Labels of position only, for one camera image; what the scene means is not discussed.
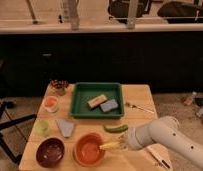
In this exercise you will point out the white cup orange content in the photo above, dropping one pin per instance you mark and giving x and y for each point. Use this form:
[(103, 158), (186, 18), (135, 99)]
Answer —
[(50, 104)]

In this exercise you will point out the green cucumber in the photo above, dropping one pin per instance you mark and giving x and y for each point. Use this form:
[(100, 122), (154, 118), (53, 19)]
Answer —
[(118, 129)]

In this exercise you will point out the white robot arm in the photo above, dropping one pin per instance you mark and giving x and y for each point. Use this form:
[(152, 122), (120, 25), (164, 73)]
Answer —
[(163, 131)]

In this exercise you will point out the blue sponge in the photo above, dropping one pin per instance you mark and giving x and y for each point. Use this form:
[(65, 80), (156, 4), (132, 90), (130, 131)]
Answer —
[(109, 105)]

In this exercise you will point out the green plastic tray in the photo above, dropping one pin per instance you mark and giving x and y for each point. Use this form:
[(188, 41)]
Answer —
[(85, 91)]

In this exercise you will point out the tan wooden block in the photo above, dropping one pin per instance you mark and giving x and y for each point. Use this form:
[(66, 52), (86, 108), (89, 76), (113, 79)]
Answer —
[(97, 101)]

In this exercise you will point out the black office chair base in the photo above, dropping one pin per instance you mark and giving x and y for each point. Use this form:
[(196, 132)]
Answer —
[(8, 124)]

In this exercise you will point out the grey triangular cloth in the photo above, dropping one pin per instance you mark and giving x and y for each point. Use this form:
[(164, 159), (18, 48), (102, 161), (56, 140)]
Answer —
[(66, 127)]

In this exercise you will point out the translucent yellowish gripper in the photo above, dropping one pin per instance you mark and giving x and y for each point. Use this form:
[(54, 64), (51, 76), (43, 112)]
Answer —
[(122, 145)]

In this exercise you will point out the orange bowl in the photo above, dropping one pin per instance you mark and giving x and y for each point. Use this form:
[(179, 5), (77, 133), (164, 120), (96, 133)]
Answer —
[(86, 150)]

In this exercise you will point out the light green cup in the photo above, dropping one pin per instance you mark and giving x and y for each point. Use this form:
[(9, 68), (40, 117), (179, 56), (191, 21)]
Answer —
[(42, 128)]

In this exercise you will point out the purple bowl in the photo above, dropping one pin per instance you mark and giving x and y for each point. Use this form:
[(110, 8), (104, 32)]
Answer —
[(50, 152)]

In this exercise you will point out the yellow banana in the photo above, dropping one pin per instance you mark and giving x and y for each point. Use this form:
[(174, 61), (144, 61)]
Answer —
[(110, 145)]

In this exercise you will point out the metal fork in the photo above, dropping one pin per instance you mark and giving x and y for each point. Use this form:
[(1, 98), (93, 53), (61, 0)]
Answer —
[(128, 104)]

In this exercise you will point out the dark grapes bunch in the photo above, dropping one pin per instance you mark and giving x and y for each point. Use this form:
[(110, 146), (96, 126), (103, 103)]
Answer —
[(59, 86)]

